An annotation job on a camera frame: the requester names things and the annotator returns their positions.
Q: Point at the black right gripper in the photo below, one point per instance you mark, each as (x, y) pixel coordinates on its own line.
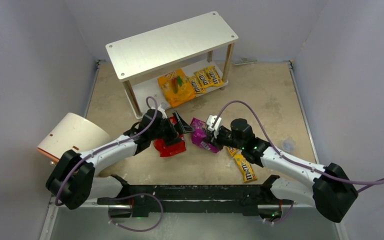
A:
(212, 136)

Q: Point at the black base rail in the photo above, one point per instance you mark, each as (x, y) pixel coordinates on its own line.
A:
(242, 199)

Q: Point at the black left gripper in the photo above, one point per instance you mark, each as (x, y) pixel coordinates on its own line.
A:
(172, 131)

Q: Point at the white cylinder container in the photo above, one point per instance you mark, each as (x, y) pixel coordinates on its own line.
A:
(75, 133)

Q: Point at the yellow m&m's bag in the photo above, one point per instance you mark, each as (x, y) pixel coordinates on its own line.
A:
(212, 73)
(233, 151)
(245, 168)
(203, 78)
(196, 85)

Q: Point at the purple grape gummy bag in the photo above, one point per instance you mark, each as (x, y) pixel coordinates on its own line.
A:
(198, 137)

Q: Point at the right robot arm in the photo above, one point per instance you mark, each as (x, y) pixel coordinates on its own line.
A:
(326, 188)

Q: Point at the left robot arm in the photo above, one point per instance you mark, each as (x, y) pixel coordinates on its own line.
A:
(74, 178)

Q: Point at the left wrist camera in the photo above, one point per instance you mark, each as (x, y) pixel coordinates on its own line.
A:
(162, 109)

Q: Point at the clear plastic cup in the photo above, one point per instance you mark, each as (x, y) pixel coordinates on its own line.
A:
(289, 145)

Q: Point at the red assorted gummy bag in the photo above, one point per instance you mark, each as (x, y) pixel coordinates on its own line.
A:
(172, 150)

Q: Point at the orange mango gummy bag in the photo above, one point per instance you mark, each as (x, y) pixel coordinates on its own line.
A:
(176, 88)

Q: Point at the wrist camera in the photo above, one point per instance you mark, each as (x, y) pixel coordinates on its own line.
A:
(216, 122)
(162, 109)

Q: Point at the white two-tier shelf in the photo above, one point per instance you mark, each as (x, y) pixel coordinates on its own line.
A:
(165, 46)

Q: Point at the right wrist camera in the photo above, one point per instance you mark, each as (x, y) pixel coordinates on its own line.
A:
(216, 122)

